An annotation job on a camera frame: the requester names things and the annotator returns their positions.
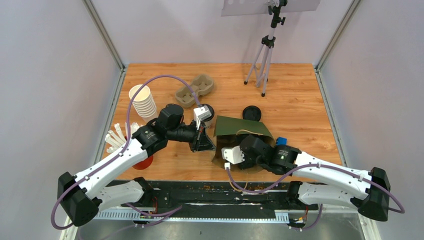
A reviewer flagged green paper bag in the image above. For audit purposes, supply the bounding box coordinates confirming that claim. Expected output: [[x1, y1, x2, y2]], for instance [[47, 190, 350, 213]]
[[210, 115, 276, 187]]

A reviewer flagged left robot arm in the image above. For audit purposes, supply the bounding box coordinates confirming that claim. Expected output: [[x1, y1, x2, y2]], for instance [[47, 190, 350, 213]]
[[54, 103, 216, 227]]

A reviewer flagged white paper coffee cup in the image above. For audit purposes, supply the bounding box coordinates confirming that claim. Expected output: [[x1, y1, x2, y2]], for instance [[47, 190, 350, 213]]
[[204, 119, 213, 129]]

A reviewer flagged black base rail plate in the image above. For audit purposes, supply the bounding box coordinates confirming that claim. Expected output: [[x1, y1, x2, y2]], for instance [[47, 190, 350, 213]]
[[99, 179, 321, 221]]

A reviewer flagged camera tripod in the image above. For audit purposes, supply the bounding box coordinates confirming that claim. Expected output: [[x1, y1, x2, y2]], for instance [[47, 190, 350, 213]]
[[243, 0, 288, 98]]

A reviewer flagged stack of black lids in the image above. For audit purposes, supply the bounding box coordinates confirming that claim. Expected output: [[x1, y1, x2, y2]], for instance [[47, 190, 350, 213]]
[[241, 105, 262, 122]]

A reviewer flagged purple cable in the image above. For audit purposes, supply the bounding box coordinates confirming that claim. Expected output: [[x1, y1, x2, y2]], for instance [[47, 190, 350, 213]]
[[50, 74, 203, 231], [226, 162, 406, 215]]

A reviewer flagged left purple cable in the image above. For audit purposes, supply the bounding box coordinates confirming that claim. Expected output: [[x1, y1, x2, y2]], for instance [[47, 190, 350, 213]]
[[50, 74, 203, 231]]

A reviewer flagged stack of white paper cups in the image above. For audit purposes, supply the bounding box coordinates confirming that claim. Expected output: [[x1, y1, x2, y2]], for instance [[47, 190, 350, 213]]
[[128, 84, 158, 123]]

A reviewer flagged cardboard cup carrier tray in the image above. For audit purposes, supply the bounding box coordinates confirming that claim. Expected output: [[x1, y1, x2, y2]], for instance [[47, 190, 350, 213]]
[[175, 74, 215, 108]]

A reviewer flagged black plastic cup lid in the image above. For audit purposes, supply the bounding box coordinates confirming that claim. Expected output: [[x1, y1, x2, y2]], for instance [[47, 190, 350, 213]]
[[206, 104, 215, 121]]

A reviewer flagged red cup holder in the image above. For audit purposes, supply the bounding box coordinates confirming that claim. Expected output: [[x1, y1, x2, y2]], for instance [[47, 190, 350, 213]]
[[132, 155, 154, 170]]

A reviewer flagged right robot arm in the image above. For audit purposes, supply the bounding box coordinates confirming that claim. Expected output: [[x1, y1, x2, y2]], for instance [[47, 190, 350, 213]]
[[239, 135, 391, 222]]

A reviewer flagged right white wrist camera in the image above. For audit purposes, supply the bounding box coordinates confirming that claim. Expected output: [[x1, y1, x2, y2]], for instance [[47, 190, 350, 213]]
[[221, 145, 246, 169]]

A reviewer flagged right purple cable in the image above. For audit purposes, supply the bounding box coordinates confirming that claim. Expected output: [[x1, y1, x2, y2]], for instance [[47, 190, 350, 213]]
[[226, 162, 406, 215]]

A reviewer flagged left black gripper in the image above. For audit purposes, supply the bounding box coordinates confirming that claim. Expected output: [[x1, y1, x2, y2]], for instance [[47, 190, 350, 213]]
[[167, 118, 217, 153]]

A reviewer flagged blue toy brick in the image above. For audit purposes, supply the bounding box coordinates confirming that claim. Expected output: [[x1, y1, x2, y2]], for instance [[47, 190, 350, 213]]
[[275, 136, 288, 146]]

